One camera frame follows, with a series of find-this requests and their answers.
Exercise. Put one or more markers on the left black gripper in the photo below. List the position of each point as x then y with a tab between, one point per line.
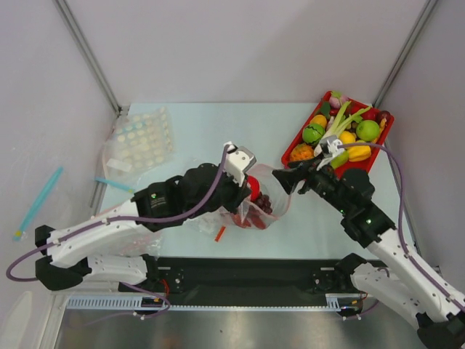
240	193

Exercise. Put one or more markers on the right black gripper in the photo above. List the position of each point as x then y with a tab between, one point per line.
303	177

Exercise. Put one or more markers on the red toy pepper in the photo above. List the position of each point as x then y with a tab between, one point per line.
254	186

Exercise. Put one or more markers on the red dotted zip bag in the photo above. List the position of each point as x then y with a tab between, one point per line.
216	223

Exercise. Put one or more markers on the purple toy grapes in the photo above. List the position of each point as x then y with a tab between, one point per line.
264	203

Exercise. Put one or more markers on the red toy lobster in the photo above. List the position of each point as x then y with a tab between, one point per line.
251	220

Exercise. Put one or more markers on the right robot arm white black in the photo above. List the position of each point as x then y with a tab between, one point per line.
411	288

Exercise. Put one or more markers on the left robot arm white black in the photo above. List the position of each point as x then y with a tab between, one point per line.
81	253

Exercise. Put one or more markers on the blue zipper clear bag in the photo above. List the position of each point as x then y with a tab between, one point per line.
114	184

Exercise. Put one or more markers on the orange toy pineapple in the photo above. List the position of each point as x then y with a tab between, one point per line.
301	152

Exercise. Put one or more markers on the light green toy pear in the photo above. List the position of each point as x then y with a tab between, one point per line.
340	160

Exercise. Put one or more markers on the orange toy fruit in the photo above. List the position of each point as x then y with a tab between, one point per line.
321	120

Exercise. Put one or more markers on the white green toy celery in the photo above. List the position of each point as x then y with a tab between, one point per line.
343	118

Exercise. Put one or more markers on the red plastic tray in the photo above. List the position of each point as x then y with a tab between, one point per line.
330	113

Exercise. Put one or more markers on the yellow toy lemon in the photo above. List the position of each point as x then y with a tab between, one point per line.
347	137

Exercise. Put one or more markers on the yellow toy bell pepper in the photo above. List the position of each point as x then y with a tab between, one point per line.
359	153

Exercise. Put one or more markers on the pink toy radish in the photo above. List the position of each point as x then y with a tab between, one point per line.
337	99

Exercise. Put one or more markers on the green toy apple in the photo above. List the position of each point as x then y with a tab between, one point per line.
368	130

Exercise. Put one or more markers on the dark red toy plum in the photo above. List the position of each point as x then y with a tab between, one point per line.
383	116

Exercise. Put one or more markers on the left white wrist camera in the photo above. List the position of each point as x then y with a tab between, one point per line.
238	161

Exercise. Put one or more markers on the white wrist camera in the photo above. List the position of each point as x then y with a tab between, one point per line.
327	150
238	161

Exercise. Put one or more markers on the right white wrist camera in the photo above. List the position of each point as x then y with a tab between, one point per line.
327	150

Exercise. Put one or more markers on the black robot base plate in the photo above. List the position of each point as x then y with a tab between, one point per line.
246	282

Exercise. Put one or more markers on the grey slotted cable duct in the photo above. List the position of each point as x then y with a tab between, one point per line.
145	303

